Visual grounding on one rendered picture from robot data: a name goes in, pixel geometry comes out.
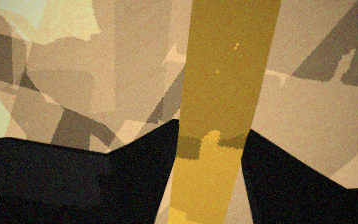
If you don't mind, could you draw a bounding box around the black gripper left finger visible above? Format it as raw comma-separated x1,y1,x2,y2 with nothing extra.
0,119,179,224

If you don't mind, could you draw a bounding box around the yellow bar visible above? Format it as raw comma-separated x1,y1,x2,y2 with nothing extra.
167,0,282,224

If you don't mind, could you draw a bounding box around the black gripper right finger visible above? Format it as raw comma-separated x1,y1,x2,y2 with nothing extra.
241,129,358,224

